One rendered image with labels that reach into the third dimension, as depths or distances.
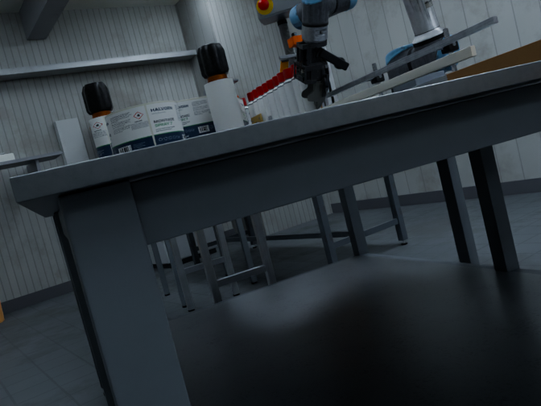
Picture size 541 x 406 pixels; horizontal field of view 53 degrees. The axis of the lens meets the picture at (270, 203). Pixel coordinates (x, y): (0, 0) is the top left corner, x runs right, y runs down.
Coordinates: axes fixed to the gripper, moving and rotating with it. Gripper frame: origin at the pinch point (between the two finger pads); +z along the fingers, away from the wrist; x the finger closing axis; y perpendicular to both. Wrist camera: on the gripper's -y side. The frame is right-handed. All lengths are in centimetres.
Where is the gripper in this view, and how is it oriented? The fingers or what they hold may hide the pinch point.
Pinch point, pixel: (319, 104)
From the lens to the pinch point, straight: 171.6
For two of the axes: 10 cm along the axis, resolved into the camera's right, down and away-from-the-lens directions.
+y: -8.9, 2.5, -3.7
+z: 0.3, 8.5, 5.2
